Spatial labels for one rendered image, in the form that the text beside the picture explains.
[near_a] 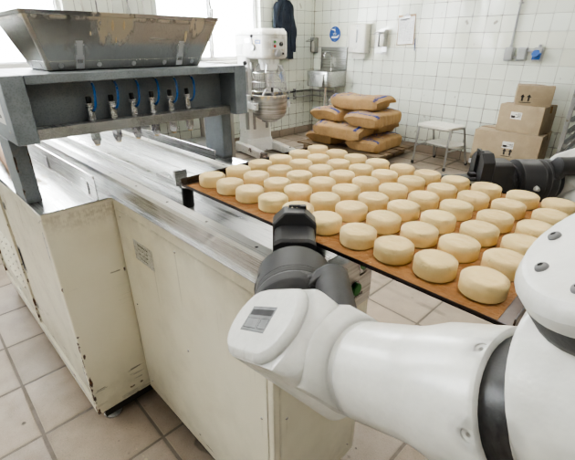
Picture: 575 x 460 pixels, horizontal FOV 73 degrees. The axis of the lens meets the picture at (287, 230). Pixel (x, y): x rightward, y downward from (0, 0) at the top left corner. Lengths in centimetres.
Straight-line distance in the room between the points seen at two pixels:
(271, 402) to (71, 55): 100
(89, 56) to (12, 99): 25
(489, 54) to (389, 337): 477
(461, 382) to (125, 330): 135
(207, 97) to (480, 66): 388
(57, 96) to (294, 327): 108
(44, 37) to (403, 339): 113
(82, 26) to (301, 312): 107
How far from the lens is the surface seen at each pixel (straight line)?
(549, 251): 18
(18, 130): 116
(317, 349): 27
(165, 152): 155
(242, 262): 77
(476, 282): 47
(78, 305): 136
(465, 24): 508
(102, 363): 151
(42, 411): 186
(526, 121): 443
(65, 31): 123
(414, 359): 21
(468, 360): 19
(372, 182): 73
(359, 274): 88
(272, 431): 98
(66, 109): 127
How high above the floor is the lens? 125
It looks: 25 degrees down
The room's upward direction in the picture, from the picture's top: straight up
